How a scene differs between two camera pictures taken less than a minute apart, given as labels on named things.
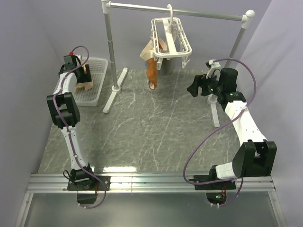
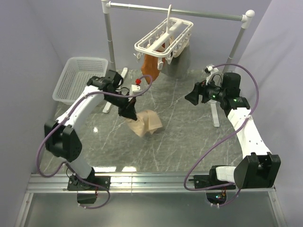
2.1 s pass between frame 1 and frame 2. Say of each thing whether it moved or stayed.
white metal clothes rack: stayed
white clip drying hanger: moved
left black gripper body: moved
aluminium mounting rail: stayed
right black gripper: moved
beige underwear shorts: moved
